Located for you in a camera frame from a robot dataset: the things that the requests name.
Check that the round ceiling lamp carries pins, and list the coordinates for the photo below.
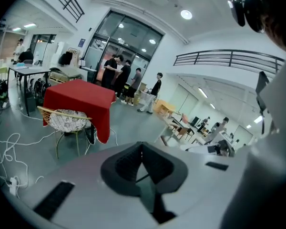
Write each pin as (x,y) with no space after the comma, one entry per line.
(186,14)

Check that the black frame glass door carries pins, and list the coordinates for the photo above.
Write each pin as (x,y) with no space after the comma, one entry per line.
(124,32)

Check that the black head-mounted camera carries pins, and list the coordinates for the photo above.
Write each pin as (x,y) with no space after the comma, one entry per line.
(238,8)

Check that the person's torso in white shirt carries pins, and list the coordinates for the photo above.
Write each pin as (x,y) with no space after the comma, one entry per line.
(264,163)

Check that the light wooden desk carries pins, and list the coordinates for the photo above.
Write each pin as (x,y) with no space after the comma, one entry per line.
(165,107)

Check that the black jacket on wooden rack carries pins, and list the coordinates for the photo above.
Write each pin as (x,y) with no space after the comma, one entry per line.
(66,58)

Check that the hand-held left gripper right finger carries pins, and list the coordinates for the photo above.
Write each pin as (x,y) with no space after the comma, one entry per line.
(209,187)

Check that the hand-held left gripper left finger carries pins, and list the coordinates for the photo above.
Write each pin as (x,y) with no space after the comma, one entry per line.
(85,194)

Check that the grey top black leg table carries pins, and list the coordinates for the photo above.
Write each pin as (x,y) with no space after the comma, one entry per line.
(28,70)

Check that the white sink cabinet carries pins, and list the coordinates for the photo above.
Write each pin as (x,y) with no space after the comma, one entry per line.
(178,128)

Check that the floral round cushion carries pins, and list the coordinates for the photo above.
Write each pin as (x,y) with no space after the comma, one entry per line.
(66,120)

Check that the red armchair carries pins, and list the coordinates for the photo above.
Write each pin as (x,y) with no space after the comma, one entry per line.
(81,96)

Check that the floral cushion in yellow basket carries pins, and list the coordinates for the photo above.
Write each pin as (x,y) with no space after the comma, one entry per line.
(44,111)

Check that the white power strip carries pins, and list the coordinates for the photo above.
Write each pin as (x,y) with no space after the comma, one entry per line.
(13,186)

